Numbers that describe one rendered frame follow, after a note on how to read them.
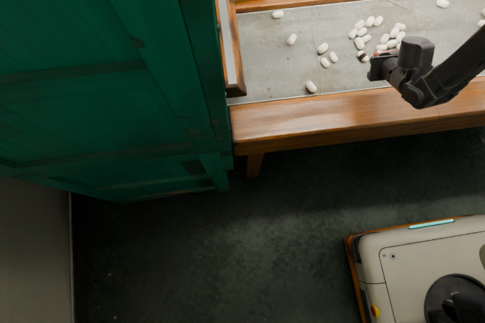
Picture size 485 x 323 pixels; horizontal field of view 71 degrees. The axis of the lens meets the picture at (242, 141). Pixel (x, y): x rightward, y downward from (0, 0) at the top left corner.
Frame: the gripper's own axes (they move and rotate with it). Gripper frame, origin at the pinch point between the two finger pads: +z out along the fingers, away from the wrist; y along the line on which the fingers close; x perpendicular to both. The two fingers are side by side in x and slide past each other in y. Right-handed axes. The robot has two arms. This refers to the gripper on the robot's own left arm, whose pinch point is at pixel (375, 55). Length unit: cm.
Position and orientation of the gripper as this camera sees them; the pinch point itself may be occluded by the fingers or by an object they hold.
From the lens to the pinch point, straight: 104.0
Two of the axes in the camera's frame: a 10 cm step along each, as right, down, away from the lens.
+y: -9.9, 1.1, -0.3
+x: 0.8, 8.2, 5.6
